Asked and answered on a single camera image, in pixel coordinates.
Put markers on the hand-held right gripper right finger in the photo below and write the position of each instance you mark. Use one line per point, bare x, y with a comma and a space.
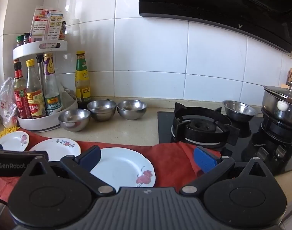
204, 160

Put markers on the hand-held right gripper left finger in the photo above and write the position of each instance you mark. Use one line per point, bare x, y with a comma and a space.
91, 157

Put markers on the large white floral plate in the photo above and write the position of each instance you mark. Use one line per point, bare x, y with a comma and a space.
122, 165

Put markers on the steel bowl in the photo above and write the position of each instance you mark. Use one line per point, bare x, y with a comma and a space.
239, 111
132, 109
74, 119
101, 109

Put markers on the yellow woven mat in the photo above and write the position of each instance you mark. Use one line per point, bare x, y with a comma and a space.
3, 134

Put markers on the small white floral plate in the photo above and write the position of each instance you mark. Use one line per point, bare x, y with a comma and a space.
13, 140

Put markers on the medium white floral plate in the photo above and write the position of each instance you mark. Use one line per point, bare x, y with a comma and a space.
57, 147

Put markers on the red cloth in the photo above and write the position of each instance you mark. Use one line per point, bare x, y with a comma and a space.
172, 163

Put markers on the clear plastic bag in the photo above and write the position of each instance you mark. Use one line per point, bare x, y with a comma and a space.
5, 100

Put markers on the red label sauce bottle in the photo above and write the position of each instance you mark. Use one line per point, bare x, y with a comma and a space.
20, 95

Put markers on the black stove knob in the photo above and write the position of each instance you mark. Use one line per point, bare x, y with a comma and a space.
281, 153
263, 152

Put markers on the yellow cap vinegar bottle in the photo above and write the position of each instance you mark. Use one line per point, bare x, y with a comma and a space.
35, 93

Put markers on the purple label oil bottle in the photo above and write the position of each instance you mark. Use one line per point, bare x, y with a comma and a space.
51, 88

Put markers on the green label sauce bottle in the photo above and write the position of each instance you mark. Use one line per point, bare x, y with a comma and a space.
83, 81

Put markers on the black cap steel bottle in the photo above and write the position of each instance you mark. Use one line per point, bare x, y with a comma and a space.
40, 67

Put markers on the steel pot with glass lid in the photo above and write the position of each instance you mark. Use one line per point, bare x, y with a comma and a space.
280, 100

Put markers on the small green cap bottle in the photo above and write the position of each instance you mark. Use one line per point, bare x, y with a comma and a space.
19, 42

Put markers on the white two-tier spice rack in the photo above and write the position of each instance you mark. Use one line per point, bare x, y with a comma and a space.
52, 45

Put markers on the small dark cap bottle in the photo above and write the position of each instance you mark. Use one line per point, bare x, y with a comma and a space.
26, 38

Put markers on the small red label jar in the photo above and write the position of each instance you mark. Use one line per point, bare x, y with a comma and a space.
62, 31

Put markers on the red striped seasoning packet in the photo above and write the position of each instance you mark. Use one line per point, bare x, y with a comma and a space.
40, 26

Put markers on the pink yellow seasoning packet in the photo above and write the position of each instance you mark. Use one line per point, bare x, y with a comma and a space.
55, 26

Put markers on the black range hood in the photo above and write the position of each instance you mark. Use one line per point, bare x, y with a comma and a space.
220, 2

